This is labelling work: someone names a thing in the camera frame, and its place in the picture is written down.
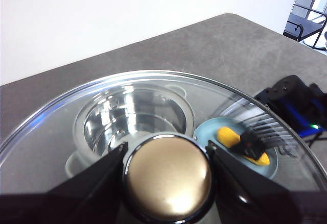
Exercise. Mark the yellow corn cob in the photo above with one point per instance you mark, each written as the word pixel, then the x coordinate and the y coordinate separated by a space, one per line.
pixel 227 136

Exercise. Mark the glass lid with green knob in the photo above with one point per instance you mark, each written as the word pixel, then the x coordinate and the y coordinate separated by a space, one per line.
pixel 168 178

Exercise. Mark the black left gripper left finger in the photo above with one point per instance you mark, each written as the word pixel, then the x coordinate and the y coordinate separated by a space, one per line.
pixel 64 203

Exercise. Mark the pale green electric steamer pot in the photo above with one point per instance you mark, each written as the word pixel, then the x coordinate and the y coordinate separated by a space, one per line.
pixel 132 122

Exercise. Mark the light blue round plate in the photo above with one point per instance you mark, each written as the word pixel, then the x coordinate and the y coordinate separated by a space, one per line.
pixel 207 134

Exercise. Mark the black metal shelf frame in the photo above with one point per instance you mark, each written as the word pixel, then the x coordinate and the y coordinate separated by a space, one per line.
pixel 304 25

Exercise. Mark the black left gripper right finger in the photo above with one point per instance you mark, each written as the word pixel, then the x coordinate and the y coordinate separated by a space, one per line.
pixel 255 198

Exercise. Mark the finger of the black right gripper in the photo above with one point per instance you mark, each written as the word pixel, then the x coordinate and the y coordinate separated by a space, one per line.
pixel 249 143

